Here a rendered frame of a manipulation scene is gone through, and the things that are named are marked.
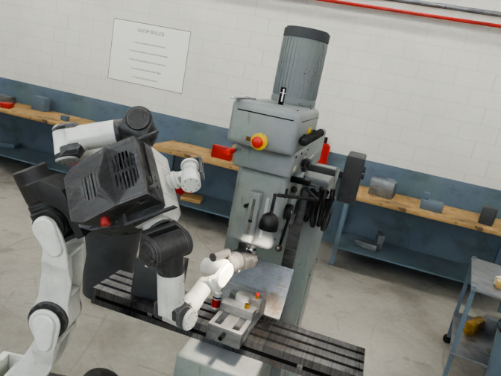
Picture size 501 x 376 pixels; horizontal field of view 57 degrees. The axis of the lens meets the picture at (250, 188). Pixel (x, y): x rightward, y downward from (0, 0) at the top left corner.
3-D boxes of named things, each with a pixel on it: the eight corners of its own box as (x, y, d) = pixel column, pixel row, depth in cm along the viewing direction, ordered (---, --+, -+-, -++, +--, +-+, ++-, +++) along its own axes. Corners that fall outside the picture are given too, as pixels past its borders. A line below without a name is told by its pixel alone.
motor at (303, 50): (310, 108, 194) (327, 30, 186) (265, 99, 198) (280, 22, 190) (317, 107, 212) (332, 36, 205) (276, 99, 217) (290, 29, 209)
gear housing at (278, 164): (291, 179, 173) (296, 154, 171) (230, 165, 179) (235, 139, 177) (305, 167, 205) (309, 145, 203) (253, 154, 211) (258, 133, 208)
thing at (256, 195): (250, 243, 182) (260, 193, 177) (241, 240, 183) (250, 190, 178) (253, 240, 186) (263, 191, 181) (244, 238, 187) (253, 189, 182)
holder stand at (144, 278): (177, 305, 208) (183, 265, 203) (130, 295, 209) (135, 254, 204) (183, 293, 219) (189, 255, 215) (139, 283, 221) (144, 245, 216)
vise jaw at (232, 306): (251, 321, 193) (253, 312, 192) (218, 309, 197) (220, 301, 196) (256, 315, 199) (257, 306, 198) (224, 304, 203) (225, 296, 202)
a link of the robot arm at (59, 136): (90, 170, 177) (45, 163, 161) (87, 145, 179) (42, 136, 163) (109, 161, 172) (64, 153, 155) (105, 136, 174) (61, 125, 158)
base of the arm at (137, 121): (115, 139, 151) (149, 142, 151) (119, 103, 154) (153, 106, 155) (124, 154, 165) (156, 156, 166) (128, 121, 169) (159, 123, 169)
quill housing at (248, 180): (271, 253, 185) (287, 177, 177) (224, 239, 189) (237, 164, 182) (281, 239, 203) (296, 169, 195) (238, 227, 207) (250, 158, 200)
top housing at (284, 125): (293, 157, 162) (303, 112, 158) (224, 141, 168) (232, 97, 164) (313, 145, 206) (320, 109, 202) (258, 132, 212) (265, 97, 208)
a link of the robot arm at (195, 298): (215, 298, 172) (186, 339, 159) (193, 289, 176) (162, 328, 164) (209, 278, 165) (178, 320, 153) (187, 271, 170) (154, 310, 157)
